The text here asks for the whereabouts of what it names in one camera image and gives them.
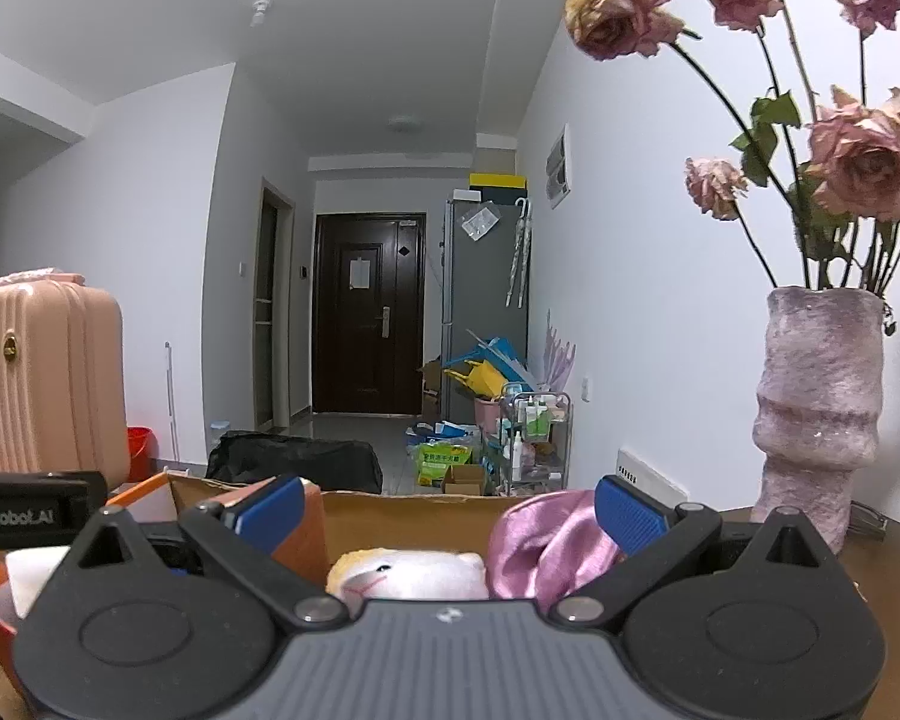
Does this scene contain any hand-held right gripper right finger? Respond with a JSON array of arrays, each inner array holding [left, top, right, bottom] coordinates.
[[551, 475, 833, 625]]

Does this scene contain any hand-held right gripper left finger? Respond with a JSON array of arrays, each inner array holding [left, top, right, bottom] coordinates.
[[67, 475, 350, 625]]

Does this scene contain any pink satin cloth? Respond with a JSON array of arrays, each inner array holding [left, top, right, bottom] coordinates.
[[487, 489, 625, 614]]

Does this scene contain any orange cardboard box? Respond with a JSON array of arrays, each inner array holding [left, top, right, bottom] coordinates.
[[0, 472, 610, 642]]

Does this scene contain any ice cream cone plush toy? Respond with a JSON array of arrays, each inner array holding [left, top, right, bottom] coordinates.
[[325, 548, 491, 602]]

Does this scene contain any white booklet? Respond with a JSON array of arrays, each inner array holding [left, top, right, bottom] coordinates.
[[616, 447, 691, 509]]

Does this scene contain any black bag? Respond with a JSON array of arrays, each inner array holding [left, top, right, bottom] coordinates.
[[205, 430, 384, 496]]

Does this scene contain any pink ribbed suitcase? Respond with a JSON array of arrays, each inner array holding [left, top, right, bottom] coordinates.
[[0, 284, 129, 486]]

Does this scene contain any red bucket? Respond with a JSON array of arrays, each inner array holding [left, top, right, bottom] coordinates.
[[127, 427, 154, 486]]

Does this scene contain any white pole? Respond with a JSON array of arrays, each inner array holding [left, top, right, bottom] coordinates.
[[164, 340, 178, 467]]

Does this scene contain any green printed bag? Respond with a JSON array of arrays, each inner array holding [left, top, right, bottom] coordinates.
[[417, 440, 473, 488]]

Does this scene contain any brown interior door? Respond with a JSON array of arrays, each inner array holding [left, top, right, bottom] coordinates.
[[253, 179, 296, 434]]

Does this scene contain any small cardboard box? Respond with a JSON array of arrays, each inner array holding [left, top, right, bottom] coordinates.
[[419, 359, 448, 419]]

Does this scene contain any fuzzy mauve vase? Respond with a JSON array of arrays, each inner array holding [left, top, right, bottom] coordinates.
[[751, 286, 887, 557]]

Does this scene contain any dark brown entrance door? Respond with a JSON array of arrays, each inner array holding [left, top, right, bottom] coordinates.
[[313, 212, 428, 416]]

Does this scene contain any pink folded cloth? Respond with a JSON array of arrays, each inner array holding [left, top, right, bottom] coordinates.
[[0, 268, 89, 288]]

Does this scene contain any small dark object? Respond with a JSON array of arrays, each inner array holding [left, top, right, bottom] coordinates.
[[847, 500, 890, 539]]

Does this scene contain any grey refrigerator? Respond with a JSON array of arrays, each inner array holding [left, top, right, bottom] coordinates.
[[442, 198, 530, 422]]

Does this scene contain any white folded umbrella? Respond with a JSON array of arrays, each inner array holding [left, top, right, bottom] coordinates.
[[505, 196, 534, 310]]

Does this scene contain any clear plastic sleeve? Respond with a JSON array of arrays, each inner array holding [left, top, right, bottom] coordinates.
[[460, 205, 500, 242]]

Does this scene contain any yellow and black box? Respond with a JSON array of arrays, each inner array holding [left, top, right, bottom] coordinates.
[[469, 172, 530, 204]]

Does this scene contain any bunch of dried pink roses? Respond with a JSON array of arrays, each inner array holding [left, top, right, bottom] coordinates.
[[564, 0, 900, 295]]

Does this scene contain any wire trolley with bottles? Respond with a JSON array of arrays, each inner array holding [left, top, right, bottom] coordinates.
[[498, 391, 574, 497]]

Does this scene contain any purple wall decoration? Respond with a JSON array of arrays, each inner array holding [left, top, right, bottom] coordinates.
[[543, 307, 578, 392]]

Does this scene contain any white wall panel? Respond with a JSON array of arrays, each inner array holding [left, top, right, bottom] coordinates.
[[545, 124, 574, 209]]

